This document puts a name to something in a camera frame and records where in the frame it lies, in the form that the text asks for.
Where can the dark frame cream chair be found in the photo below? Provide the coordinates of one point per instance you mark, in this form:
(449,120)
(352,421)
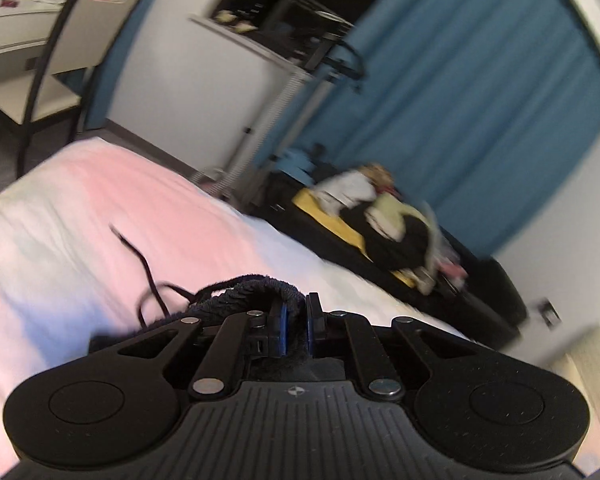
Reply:
(105,25)

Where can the dark wall outlet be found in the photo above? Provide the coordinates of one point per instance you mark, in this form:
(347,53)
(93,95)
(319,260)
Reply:
(549,312)

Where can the black clothes rack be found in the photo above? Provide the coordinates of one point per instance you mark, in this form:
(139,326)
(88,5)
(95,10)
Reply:
(330,55)

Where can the black fleece garment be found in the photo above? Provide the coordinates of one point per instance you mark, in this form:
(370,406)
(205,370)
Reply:
(395,250)

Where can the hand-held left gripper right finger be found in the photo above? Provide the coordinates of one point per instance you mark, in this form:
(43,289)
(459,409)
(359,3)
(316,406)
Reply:
(312,327)

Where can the pink and white bed blanket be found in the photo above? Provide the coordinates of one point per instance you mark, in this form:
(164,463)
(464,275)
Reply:
(105,200)

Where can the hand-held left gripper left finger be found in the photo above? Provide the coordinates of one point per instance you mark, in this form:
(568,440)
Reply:
(280,331)

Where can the wide blue curtain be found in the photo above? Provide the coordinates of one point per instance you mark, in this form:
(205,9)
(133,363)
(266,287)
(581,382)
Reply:
(455,110)

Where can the teal bag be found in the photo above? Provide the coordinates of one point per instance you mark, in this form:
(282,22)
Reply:
(300,160)

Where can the yellow cloth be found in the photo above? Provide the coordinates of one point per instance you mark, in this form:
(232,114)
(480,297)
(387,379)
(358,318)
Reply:
(340,225)

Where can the brown plush item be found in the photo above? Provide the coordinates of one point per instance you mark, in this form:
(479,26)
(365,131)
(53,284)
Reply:
(377,175)

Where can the narrow blue curtain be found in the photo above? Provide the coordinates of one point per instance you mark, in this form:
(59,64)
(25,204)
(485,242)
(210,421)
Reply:
(130,75)

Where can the black sofa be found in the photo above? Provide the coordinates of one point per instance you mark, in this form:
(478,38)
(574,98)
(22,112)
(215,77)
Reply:
(480,305)

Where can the pink small garment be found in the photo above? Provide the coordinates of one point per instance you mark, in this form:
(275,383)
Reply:
(452,270)

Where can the pale green garment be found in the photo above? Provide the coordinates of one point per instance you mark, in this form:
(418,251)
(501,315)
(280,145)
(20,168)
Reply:
(390,212)

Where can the white desk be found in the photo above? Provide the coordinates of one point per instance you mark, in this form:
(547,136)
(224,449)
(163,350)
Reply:
(10,27)

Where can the white garment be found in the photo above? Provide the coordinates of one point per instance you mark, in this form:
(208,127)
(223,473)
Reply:
(347,187)

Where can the white window sill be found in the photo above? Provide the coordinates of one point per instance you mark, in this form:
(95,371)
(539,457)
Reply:
(260,50)

